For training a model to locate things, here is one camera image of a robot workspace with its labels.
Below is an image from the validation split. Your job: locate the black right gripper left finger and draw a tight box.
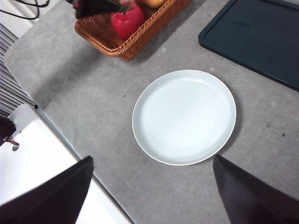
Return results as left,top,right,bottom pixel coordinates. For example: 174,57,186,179
0,155,94,224

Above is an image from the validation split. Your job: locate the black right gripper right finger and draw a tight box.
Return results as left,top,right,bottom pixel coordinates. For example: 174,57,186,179
213,154,299,224

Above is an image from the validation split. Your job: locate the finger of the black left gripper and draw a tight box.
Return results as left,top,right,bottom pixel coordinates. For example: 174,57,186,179
74,0,121,20

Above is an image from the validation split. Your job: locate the red tomato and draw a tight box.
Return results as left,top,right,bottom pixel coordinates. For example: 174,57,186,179
110,0,145,40

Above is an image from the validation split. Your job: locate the brown wicker basket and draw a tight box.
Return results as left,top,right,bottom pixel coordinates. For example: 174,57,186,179
74,0,192,62

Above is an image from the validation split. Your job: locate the orange round fruit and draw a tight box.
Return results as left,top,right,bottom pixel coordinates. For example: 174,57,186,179
135,0,166,9

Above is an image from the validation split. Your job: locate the white round plate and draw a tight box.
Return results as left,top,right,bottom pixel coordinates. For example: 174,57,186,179
132,69,237,167

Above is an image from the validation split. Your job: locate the grey ribbed panel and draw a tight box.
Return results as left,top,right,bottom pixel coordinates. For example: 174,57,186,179
0,23,39,117

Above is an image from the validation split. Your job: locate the dark rectangular tray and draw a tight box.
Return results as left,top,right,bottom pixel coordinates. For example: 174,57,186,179
198,0,299,92

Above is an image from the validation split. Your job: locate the black cable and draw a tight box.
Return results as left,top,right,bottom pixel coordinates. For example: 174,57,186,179
0,0,51,21

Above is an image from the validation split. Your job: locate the red wire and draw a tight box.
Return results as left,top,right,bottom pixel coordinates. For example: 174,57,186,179
2,137,20,147

